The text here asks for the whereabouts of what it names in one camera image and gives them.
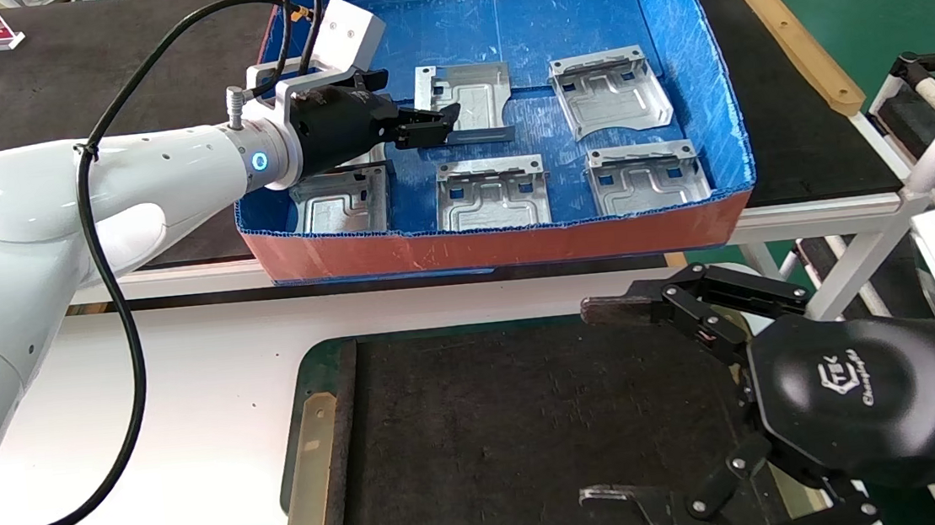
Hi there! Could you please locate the silver camera mount bracket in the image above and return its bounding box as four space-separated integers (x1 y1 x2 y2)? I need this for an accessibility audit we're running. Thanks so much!
243 53 354 126

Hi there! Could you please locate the small black work mat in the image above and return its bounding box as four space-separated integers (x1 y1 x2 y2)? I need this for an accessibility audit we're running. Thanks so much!
326 301 796 525

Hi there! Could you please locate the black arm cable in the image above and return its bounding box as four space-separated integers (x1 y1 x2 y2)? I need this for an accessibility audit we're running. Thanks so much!
0 0 369 525

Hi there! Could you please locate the stamped metal bracket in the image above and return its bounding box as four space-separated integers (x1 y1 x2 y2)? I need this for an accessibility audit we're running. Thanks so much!
412 59 518 150
322 144 393 177
545 43 676 144
431 153 553 234
287 164 395 243
582 137 714 219

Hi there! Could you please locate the long tan edge strip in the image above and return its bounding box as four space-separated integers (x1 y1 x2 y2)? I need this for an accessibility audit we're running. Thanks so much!
726 0 868 126

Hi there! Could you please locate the blue corrugated plastic box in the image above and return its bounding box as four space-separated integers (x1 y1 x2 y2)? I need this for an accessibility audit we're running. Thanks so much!
216 0 763 293

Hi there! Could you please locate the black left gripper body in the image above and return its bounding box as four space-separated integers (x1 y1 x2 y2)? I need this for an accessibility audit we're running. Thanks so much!
282 66 409 179

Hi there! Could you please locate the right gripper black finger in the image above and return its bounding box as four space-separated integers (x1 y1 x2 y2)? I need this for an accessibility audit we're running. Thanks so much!
577 254 815 380
575 422 880 525

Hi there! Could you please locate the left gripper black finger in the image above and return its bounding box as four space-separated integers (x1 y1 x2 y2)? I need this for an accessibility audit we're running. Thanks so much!
397 103 464 134
393 120 455 153

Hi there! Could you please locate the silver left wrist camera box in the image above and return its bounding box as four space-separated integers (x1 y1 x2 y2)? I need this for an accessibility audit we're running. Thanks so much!
301 0 390 78

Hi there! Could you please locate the black pipe connector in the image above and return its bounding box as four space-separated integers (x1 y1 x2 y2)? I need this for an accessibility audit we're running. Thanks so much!
888 50 935 95

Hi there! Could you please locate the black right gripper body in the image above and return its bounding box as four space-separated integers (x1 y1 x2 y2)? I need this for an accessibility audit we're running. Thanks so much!
744 302 935 508

